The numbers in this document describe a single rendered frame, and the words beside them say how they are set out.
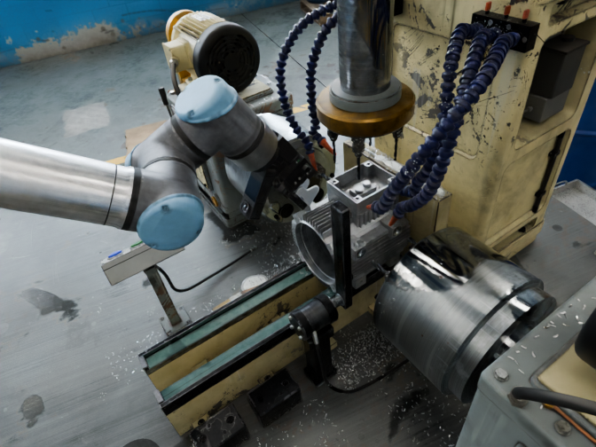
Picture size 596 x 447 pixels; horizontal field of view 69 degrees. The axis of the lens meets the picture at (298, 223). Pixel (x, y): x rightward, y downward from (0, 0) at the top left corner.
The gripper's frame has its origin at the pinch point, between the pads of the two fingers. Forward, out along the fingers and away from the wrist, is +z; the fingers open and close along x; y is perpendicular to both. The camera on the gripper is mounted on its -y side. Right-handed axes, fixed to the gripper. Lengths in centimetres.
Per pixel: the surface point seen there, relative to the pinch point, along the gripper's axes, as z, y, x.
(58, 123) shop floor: 76, -85, 356
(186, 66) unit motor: -14, 9, 56
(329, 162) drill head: 12.5, 13.8, 15.2
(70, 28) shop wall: 85, -17, 546
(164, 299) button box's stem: -1.0, -38.4, 13.7
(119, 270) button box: -17.1, -35.4, 12.7
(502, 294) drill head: -2.6, 9.5, -43.1
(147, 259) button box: -13.6, -30.5, 12.3
